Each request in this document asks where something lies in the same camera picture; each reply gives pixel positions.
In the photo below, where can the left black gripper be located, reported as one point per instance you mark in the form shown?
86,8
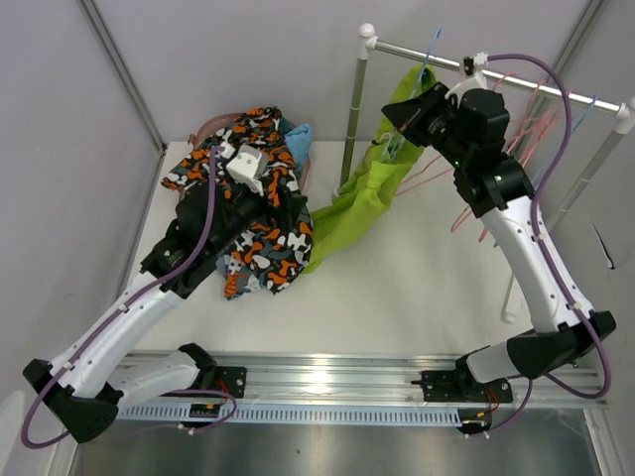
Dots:
290,205

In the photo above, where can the slotted cable duct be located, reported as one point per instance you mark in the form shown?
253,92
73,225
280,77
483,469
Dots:
410,415

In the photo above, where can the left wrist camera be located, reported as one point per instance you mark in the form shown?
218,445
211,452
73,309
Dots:
245,165

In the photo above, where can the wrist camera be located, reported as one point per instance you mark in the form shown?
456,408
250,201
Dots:
245,165
472,76

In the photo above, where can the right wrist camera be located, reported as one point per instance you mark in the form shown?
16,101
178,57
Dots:
472,76

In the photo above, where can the metal clothes rack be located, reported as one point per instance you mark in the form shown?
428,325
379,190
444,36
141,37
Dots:
624,113

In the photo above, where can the orange blue patterned shorts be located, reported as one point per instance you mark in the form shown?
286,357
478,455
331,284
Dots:
238,278

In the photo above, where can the pink translucent plastic basin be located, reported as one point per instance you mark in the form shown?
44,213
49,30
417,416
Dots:
220,121

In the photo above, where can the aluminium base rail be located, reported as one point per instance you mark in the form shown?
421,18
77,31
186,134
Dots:
365,379

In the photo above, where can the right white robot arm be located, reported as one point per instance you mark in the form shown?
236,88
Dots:
565,325

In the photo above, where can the orange grey camouflage shorts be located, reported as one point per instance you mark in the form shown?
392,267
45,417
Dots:
275,247

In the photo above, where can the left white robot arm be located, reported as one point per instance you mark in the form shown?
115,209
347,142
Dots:
81,387

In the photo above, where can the lime green shorts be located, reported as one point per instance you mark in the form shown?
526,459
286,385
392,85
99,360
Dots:
365,197

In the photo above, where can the light blue shorts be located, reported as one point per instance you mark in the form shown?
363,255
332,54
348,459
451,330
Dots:
299,141

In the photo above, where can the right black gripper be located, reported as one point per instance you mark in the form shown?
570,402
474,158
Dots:
410,115

